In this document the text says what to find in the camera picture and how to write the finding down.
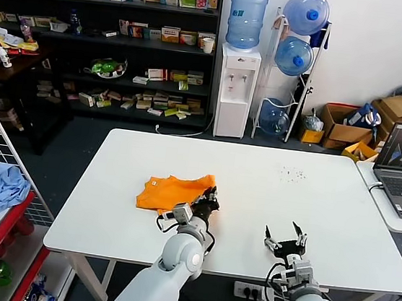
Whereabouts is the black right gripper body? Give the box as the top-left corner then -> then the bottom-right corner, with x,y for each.
271,237 -> 307,264

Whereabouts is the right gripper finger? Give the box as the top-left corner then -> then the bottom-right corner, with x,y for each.
263,225 -> 284,250
291,222 -> 310,247

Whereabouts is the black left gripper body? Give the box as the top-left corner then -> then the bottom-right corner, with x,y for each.
190,197 -> 222,222

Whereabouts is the orange t-shirt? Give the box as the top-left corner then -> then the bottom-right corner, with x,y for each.
133,166 -> 219,222

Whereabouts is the large white table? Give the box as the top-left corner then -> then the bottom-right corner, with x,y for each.
36,121 -> 402,301

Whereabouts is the white power strip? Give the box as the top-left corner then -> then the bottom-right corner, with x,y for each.
232,280 -> 276,301

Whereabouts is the white water dispenser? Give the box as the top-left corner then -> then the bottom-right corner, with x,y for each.
211,43 -> 263,141

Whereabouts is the tilted blue water jug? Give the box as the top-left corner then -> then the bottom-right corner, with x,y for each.
272,34 -> 317,79
280,0 -> 332,39
256,97 -> 294,138

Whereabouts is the white jug rack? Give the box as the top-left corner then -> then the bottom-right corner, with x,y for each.
250,4 -> 334,147

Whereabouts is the open yellow box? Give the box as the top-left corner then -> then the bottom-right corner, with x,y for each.
340,139 -> 380,166

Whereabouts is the small yellow box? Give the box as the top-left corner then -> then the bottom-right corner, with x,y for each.
298,127 -> 325,145

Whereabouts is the open cardboard box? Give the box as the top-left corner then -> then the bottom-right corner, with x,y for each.
317,102 -> 377,154

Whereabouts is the grey plastic bag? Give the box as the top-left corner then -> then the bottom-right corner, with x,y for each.
303,110 -> 326,133

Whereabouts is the green beige box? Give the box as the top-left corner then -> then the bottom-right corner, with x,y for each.
185,71 -> 206,87

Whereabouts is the green yellow box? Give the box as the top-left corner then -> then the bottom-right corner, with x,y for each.
168,69 -> 189,84

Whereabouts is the white paper cup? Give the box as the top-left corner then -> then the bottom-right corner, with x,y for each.
201,37 -> 215,55

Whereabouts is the white box green print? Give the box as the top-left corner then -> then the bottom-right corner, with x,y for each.
78,92 -> 96,108

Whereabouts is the white yellow medicine box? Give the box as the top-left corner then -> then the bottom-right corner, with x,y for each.
196,32 -> 217,51

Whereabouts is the orange white medicine box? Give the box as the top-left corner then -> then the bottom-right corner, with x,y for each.
160,25 -> 182,45
178,30 -> 200,48

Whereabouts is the cardboard box with flap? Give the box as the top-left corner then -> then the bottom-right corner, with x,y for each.
367,92 -> 402,145

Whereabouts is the green and white bowl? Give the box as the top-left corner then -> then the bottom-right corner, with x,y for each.
82,53 -> 129,82

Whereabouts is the white box blue stripe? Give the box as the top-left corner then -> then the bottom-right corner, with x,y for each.
142,27 -> 163,42

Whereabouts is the box with orange picture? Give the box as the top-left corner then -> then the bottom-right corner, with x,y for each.
126,22 -> 149,40

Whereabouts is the upright blue water jug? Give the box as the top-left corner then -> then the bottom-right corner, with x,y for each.
224,0 -> 270,53

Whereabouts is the blue white plastic bag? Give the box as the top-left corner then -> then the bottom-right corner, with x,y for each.
18,270 -> 61,301

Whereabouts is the dark blue hanging cloth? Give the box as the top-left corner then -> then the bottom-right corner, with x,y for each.
308,20 -> 333,52

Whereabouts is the red and white cart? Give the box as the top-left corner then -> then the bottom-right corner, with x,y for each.
0,162 -> 61,301

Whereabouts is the black shelf unit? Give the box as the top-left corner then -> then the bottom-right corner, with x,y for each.
0,0 -> 224,131

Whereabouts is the blue drink bottle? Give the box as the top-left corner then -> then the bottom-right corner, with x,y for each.
68,7 -> 86,38

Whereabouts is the open white box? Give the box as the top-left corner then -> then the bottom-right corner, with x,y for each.
49,19 -> 71,34

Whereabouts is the yellow snack packet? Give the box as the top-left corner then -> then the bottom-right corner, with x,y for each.
18,39 -> 40,53

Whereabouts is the small white bottle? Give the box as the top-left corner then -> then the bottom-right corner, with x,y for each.
0,45 -> 14,68

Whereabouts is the purple drink bottle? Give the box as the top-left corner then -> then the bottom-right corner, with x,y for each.
17,17 -> 35,44

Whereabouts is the white paper sheet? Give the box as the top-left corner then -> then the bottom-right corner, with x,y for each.
0,25 -> 26,48

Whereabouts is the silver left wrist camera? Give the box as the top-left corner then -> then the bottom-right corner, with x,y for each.
162,200 -> 195,226

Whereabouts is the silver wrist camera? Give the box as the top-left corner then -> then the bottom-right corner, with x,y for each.
162,200 -> 195,226
285,254 -> 323,288

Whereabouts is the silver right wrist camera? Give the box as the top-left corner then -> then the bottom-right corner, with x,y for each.
285,254 -> 323,288

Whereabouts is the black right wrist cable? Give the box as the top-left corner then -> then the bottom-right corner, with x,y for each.
264,261 -> 296,301

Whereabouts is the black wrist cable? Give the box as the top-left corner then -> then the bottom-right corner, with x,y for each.
152,213 -> 220,258
264,261 -> 296,301

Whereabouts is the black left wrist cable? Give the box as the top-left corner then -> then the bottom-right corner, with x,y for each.
152,213 -> 220,258

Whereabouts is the white floor cable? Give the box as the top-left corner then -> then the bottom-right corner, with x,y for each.
154,107 -> 216,141

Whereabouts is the white wire grid panel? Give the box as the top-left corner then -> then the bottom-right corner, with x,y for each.
0,78 -> 69,229

